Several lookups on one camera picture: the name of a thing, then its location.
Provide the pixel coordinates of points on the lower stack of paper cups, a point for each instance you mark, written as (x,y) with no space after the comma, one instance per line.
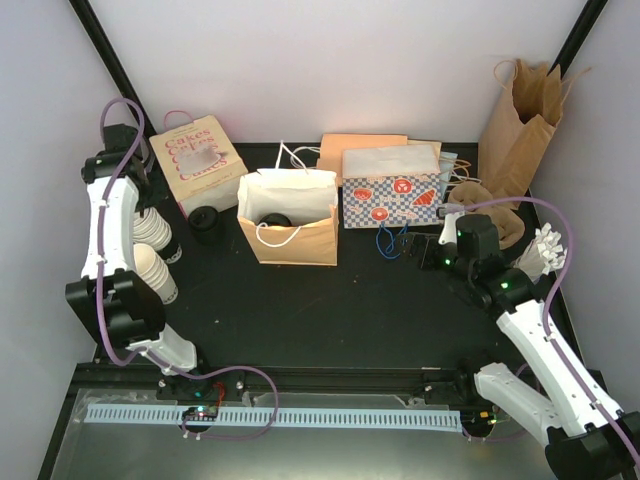
(152,269)

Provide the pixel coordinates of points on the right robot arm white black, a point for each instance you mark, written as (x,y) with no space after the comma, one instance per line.
(585,434)

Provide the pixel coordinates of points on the paper coffee cup black sleeve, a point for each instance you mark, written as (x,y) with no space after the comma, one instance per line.
(275,219)

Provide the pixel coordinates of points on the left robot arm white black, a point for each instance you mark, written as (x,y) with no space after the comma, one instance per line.
(124,286)

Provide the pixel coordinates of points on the upper stack of paper cups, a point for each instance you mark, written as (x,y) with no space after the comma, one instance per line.
(151,229)

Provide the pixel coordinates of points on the black coffee cup lid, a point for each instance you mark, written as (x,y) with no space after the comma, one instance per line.
(206,225)

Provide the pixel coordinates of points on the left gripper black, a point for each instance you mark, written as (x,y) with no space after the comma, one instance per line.
(158,192)

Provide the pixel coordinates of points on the white slotted cable duct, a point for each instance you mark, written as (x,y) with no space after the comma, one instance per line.
(259,417)

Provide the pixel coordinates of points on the Cakes printed paper bag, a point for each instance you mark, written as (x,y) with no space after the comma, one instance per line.
(199,162)

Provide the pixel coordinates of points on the tall brown paper bag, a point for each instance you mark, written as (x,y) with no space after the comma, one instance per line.
(521,127)

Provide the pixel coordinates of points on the orange paper bag white handles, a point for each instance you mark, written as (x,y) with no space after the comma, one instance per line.
(289,213)

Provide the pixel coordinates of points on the flat kraft bag brown handles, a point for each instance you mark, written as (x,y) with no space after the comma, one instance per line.
(453,170)

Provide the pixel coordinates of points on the stack of paper cups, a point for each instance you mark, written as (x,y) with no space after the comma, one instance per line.
(152,269)
(151,229)

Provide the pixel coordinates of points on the white wrapped straws in cup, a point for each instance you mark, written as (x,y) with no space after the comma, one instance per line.
(544,254)

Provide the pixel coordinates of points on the blue checkered paper bag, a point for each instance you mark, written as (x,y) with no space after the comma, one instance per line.
(390,187)

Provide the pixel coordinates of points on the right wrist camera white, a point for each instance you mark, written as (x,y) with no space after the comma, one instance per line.
(449,213)

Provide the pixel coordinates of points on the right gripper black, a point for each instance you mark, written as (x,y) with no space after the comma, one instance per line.
(415,239)

